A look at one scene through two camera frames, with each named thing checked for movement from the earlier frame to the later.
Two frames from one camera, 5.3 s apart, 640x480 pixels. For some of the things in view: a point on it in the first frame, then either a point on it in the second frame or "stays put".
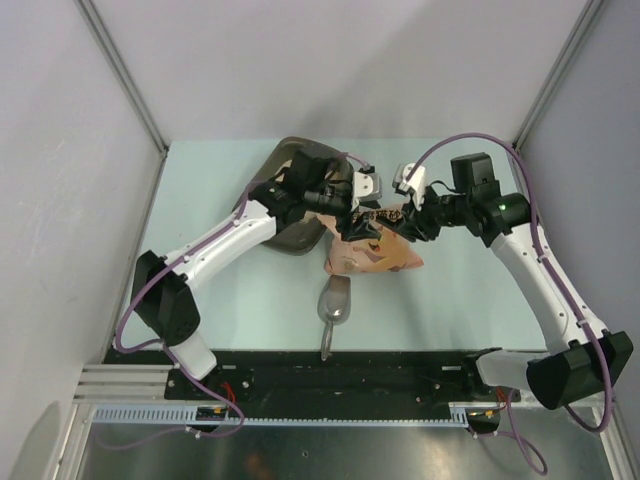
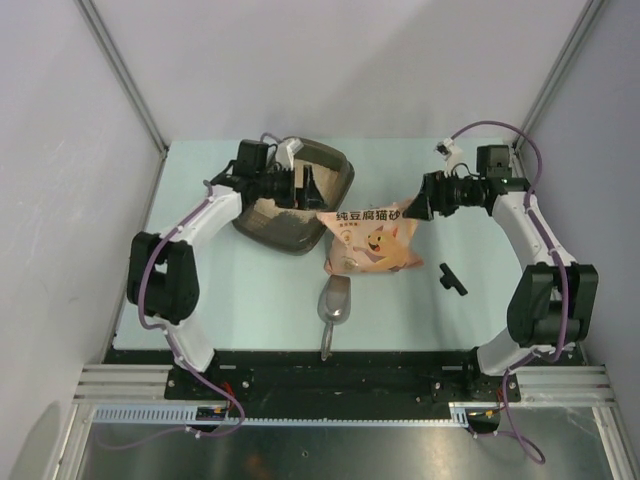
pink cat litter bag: x=390 y=251 stays put
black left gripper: x=349 y=231 → x=313 y=199
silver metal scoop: x=333 y=305 stays put
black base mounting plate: x=320 y=376 stays put
